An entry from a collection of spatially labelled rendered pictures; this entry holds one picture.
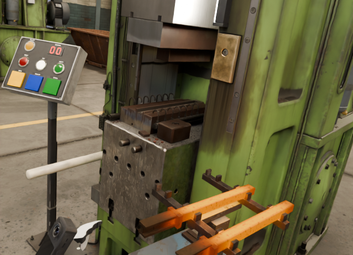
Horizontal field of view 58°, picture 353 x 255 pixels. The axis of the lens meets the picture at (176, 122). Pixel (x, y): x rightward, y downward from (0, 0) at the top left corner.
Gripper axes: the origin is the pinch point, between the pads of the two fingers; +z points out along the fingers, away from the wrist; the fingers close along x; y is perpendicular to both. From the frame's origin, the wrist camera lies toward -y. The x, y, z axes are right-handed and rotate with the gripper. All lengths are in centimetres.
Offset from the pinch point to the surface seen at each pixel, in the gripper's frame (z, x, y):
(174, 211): 15.5, -0.2, -1.4
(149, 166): 38, -42, 10
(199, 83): 88, -72, -16
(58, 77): 22, -100, -13
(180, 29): 54, -53, -43
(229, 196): 34.9, 0.7, -0.8
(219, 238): 18.7, 12.1, -0.8
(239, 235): 24.2, 13.5, -0.3
